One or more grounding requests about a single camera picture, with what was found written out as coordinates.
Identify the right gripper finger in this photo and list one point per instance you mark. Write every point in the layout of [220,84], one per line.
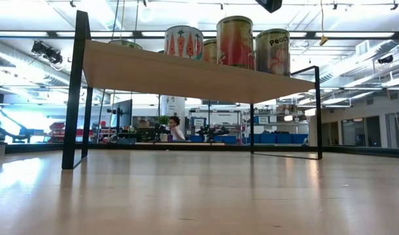
[270,5]

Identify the peach label tin can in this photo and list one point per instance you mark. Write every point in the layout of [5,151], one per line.
[273,55]

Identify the orange label tin can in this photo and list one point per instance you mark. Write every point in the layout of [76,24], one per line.
[210,51]

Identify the carrot print tin can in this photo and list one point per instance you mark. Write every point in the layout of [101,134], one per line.
[183,44]

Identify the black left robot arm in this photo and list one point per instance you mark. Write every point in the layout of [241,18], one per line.
[6,125]

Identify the black background robot arm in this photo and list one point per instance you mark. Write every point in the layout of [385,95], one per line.
[212,132]

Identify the wooden shelf with black legs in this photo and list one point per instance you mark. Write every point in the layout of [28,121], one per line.
[186,78]

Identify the metal storage rack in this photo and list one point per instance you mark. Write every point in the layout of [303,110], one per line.
[284,114]

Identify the black ceiling device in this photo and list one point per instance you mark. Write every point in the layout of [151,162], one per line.
[385,59]

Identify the blue storage bin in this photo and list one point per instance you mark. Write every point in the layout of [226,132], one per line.
[299,138]
[196,138]
[267,138]
[228,139]
[284,138]

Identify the white poster column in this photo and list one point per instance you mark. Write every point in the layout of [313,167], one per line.
[173,106]

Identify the green potted plant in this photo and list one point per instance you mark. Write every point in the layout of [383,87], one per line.
[163,120]

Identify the person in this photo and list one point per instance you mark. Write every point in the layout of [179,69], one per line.
[177,132]

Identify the black computer monitor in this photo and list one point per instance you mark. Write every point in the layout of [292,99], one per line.
[124,114]

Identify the red storage bin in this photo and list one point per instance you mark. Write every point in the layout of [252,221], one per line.
[85,132]
[57,125]

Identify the black ceiling spotlight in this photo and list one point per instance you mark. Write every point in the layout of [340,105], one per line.
[47,52]

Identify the long black ceiling rail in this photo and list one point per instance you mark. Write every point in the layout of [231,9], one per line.
[349,34]

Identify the white wall board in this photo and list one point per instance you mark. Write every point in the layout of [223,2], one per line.
[223,118]

